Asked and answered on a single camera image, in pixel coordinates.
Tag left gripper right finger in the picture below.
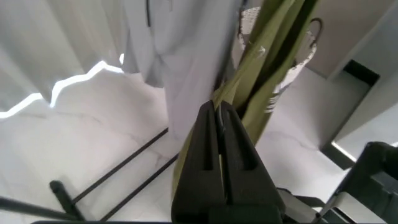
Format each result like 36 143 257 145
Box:
219 101 286 223

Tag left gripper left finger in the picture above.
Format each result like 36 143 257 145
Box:
170 100 225 223

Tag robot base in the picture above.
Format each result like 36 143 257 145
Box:
276 141 398 224

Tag green garment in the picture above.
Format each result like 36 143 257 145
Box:
171 0 320 200

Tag white curtain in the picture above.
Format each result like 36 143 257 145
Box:
0 0 131 113

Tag white laundry basket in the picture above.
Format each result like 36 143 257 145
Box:
237 6 324 114

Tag pale grey shorts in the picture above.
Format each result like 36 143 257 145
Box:
122 0 247 147

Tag black clothes rack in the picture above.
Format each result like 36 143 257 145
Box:
0 127 180 222

